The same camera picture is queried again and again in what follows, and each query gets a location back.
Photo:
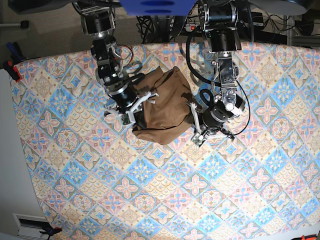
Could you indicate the red black clamp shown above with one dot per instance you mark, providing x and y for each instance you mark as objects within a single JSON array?
[{"x": 13, "y": 71}]

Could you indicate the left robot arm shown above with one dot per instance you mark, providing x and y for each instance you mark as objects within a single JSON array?
[{"x": 218, "y": 25}]

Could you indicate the orange black clamp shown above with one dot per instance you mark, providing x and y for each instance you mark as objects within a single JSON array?
[{"x": 50, "y": 231}]

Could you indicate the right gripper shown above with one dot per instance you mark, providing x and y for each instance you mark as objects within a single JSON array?
[{"x": 124, "y": 94}]

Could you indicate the blue mount plate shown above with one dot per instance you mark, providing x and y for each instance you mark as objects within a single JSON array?
[{"x": 157, "y": 7}]

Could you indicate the white power strip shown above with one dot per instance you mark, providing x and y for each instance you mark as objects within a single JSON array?
[{"x": 189, "y": 27}]

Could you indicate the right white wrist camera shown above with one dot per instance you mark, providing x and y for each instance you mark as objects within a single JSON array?
[{"x": 128, "y": 118}]

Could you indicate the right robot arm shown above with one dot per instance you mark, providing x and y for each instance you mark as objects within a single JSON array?
[{"x": 98, "y": 21}]

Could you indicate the white floor vent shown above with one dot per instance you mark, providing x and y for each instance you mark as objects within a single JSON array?
[{"x": 29, "y": 226}]

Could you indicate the blue handled clamp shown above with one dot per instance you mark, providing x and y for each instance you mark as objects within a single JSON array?
[{"x": 15, "y": 52}]

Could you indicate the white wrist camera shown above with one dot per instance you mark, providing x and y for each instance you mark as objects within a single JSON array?
[
  {"x": 128, "y": 118},
  {"x": 207, "y": 124}
]

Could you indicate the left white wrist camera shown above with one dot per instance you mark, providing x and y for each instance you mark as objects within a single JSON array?
[{"x": 207, "y": 124}]

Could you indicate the brown t-shirt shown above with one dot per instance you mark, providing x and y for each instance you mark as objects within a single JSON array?
[{"x": 169, "y": 116}]

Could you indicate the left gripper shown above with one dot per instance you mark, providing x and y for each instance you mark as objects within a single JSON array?
[{"x": 210, "y": 100}]

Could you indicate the patterned tablecloth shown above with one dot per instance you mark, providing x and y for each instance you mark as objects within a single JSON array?
[{"x": 96, "y": 181}]

